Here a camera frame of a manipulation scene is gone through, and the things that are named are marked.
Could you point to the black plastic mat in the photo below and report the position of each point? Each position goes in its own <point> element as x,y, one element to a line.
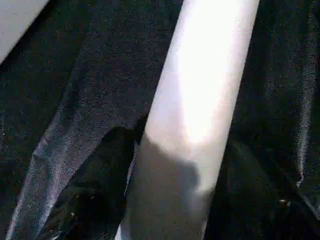
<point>87,75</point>

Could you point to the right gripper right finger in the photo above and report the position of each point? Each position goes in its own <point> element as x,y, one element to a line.
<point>250,200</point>

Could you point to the white plastic table leg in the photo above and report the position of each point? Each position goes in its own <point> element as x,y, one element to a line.
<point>195,87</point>

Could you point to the white plastic table top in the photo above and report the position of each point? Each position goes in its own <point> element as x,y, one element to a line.
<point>15,22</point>

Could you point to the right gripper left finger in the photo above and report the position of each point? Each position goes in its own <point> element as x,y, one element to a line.
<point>100,190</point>

